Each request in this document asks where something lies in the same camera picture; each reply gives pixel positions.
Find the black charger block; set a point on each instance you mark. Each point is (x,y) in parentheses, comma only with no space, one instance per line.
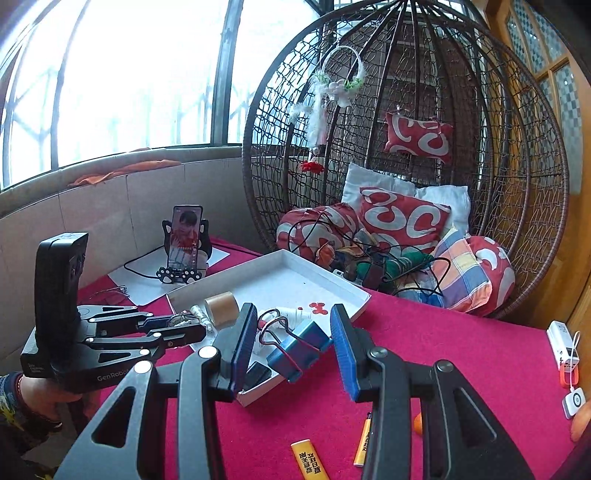
(373,276)

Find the cardboard panel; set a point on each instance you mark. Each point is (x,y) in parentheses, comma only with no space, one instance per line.
(106,217)

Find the black white phone stand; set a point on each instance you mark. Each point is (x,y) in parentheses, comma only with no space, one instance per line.
(205,240)

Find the white paper sheet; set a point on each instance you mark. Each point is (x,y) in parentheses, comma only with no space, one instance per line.
(138,288)

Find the white dreamcatcher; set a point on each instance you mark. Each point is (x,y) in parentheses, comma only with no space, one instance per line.
(344,87)

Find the red white seat cushion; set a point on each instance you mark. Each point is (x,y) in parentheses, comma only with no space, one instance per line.
(314,226)

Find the window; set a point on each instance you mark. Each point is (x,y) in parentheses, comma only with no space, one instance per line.
(115,78)

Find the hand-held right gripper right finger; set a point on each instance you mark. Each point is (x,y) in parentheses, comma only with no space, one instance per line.
(344,355)

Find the brown tape roll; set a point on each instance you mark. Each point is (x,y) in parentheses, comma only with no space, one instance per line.
(221,309)

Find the red white square cushion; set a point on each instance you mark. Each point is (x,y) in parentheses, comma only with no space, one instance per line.
(401,217)

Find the smartphone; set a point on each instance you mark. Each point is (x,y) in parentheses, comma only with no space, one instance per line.
(184,237)

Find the plaid pastel cushion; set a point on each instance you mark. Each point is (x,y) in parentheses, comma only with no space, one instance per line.
(461,272)

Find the blue binder clip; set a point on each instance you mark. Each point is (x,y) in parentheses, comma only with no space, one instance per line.
(300,348)

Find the orange fruit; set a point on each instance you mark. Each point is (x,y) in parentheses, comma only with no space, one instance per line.
(418,424)

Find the red white round cushion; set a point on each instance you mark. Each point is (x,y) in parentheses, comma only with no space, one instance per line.
(496,267)

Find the white pillow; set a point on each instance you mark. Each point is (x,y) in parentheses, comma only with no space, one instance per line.
(369,182)

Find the orange cloth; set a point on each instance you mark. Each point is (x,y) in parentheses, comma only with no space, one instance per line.
(120,170)

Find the green cloth item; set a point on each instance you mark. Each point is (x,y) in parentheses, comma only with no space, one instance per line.
(408,263)

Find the white plastic bottle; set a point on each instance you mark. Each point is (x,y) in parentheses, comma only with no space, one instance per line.
(295,314)

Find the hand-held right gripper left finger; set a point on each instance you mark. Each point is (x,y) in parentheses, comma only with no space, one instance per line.
(247,344)

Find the wicker hanging egg chair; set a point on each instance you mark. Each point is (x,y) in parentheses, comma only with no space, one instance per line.
(286,138)

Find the white cardboard tray box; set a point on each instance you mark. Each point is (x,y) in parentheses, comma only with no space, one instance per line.
(286,277)

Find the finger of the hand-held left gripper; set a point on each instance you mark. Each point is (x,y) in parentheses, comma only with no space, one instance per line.
(157,322)
(180,334)

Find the person's left forearm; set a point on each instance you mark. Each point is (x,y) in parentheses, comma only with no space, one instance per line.
(14,406)

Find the person's left hand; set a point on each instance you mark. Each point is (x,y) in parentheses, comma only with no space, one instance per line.
(46,401)

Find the wooden door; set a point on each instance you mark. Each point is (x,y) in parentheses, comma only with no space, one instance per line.
(554,69)

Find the yellow lighter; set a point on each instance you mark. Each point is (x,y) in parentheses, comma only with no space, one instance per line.
(310,461)

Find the white power bank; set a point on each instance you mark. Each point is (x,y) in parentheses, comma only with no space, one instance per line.
(562,344)

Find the small hanging red cushion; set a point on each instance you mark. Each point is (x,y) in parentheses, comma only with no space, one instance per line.
(418,137)

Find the small white round-button device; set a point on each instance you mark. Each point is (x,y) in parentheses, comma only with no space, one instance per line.
(575,402)

